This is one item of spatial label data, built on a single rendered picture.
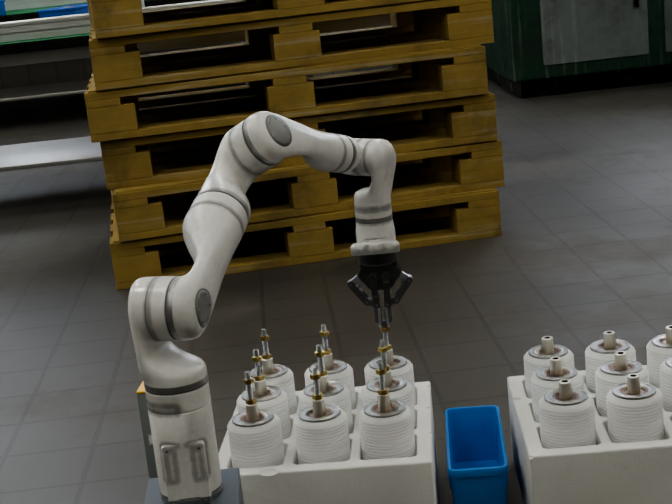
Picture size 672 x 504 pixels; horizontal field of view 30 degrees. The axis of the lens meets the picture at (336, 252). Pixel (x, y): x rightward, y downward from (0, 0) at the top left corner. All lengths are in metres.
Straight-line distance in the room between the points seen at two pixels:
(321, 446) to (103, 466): 0.73
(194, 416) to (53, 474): 1.05
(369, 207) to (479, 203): 1.98
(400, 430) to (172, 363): 0.55
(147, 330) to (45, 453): 1.21
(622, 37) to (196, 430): 5.92
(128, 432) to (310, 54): 1.63
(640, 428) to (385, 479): 0.45
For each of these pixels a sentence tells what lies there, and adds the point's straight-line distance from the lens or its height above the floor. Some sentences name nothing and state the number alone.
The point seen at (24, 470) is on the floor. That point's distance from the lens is 2.88.
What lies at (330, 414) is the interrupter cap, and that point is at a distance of 2.24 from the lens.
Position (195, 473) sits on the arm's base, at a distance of 1.84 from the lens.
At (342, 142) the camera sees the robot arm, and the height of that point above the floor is 0.71.
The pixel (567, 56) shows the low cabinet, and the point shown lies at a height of 0.22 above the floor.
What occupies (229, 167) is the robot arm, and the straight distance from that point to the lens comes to 2.06.
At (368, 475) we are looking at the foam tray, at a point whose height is 0.16.
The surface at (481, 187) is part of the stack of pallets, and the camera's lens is 4.32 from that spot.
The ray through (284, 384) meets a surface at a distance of 2.45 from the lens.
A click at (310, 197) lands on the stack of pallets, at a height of 0.22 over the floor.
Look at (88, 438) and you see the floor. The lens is 2.99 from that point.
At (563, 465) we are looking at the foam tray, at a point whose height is 0.16.
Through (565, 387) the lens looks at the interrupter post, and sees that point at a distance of 2.22.
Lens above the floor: 1.08
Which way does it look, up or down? 15 degrees down
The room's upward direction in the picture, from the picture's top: 6 degrees counter-clockwise
